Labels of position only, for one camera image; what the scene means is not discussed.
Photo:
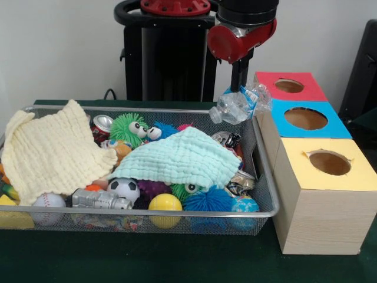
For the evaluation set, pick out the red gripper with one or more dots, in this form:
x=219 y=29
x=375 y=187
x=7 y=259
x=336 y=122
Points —
x=235 y=41

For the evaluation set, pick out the clear plastic bottle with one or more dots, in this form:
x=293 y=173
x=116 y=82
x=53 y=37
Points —
x=238 y=106

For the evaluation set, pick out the mint green cloth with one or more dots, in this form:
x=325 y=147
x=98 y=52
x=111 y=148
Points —
x=177 y=156

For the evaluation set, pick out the clear mesh bin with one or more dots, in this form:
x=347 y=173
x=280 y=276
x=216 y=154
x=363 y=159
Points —
x=259 y=153

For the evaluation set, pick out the wooden box with three holes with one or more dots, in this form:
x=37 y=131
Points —
x=324 y=218

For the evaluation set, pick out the silver and black can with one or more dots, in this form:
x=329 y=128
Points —
x=227 y=140

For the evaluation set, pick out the pink fuzzy toy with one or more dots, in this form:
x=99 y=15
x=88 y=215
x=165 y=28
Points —
x=185 y=126

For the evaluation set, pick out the blue fuzzy toy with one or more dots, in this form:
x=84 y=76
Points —
x=165 y=130

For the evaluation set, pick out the crushed silver can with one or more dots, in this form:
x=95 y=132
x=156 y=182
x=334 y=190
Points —
x=241 y=181

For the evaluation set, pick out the black chair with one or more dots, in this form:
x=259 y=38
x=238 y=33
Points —
x=362 y=76

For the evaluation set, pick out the green fuzzy toy with eyes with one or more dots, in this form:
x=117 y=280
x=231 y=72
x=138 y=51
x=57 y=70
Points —
x=123 y=130

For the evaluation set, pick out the small green spiky toy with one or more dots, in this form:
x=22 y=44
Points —
x=182 y=191

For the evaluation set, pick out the blue spiky ball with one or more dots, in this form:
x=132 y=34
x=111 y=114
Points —
x=207 y=201

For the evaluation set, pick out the blue globe ball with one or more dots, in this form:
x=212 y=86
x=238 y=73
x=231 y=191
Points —
x=244 y=206

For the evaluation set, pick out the orange plush toy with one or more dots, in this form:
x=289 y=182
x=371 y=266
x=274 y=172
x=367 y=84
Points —
x=121 y=150

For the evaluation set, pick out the purple fuzzy toy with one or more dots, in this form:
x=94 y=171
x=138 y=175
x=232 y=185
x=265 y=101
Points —
x=153 y=188

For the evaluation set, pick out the red soda can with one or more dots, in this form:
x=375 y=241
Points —
x=101 y=125

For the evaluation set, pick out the yellow ball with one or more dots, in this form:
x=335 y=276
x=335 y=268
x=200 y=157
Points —
x=165 y=203

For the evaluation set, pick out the small soccer ball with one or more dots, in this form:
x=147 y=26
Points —
x=123 y=188

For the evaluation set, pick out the silver robot toy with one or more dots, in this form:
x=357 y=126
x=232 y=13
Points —
x=97 y=198

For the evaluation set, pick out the pale yellow cloth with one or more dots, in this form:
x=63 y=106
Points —
x=53 y=153

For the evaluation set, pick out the white baseball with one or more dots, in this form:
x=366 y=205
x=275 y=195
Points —
x=48 y=201

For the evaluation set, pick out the yellow block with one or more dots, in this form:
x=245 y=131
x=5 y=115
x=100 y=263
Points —
x=12 y=219

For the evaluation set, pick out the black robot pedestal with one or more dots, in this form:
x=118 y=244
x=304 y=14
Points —
x=171 y=65

